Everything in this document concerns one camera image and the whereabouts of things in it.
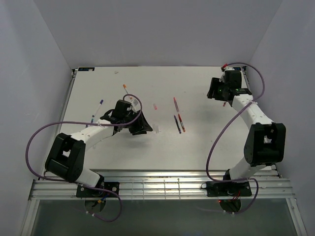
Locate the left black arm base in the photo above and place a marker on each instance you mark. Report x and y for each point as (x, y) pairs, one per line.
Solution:
(106, 189)

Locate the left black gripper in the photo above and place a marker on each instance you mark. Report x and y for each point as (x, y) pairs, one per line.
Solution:
(142, 126)

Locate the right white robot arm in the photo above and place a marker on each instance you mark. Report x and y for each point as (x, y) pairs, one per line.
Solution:
(265, 142)

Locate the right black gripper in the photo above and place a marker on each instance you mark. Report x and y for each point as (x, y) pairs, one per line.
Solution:
(215, 83)

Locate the pink highlighter pen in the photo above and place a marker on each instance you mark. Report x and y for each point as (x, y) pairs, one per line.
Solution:
(176, 105)

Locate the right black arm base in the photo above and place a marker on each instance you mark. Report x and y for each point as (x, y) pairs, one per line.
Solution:
(226, 189)

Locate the purple highlighter pen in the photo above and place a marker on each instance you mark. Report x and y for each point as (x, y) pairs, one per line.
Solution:
(177, 124)

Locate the aluminium table frame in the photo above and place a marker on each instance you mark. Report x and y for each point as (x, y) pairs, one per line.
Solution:
(171, 166)

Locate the orange red pen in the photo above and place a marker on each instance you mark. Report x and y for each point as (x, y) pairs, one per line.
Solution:
(181, 122)

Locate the purple capped white marker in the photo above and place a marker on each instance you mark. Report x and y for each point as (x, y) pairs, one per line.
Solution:
(97, 109)

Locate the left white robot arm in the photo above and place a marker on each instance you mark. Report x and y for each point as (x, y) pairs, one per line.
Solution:
(66, 156)

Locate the left blue table label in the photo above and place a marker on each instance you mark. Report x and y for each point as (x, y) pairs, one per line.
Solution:
(86, 69)

